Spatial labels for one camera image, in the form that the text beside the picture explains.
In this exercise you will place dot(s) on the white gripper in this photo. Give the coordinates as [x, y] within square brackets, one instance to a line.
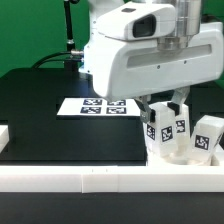
[139, 48]

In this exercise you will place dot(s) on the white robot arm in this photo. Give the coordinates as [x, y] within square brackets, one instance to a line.
[142, 47]

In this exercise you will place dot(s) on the white marker sheet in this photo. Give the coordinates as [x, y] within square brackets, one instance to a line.
[98, 107]

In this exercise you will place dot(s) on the white frame wall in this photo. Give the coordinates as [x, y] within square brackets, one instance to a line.
[112, 179]

